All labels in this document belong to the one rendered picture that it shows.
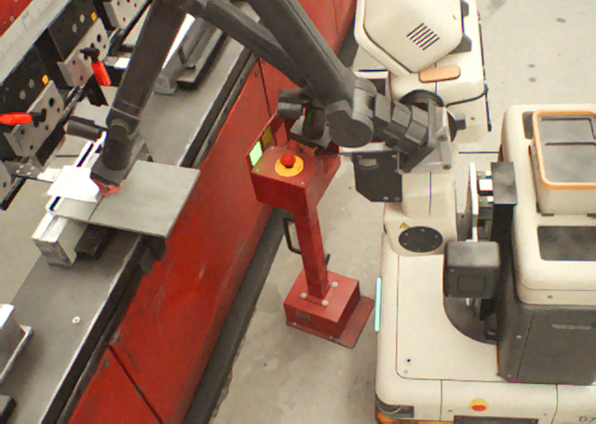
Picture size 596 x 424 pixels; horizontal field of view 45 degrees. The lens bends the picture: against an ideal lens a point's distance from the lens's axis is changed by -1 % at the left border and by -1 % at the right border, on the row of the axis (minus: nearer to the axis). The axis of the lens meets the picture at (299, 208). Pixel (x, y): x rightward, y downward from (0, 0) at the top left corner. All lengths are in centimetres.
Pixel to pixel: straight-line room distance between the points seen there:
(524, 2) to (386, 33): 241
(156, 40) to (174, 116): 71
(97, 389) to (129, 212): 39
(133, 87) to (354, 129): 39
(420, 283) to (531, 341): 49
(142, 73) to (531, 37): 244
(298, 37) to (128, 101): 35
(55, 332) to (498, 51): 239
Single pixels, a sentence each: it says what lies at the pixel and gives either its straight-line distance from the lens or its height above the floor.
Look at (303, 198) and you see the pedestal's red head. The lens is 179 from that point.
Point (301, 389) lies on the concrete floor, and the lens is 234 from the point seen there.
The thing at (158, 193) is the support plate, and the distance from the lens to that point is 154.
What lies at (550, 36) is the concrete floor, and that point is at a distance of 347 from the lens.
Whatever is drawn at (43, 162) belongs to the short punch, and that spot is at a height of 111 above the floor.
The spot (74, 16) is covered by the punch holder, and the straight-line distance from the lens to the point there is 153.
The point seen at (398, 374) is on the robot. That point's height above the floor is 28.
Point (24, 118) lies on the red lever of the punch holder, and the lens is 137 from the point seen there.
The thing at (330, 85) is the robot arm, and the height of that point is 132.
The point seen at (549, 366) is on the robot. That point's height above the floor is 41.
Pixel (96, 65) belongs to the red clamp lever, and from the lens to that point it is 155.
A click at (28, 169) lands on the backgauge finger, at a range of 171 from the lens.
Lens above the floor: 210
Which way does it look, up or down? 50 degrees down
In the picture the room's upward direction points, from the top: 11 degrees counter-clockwise
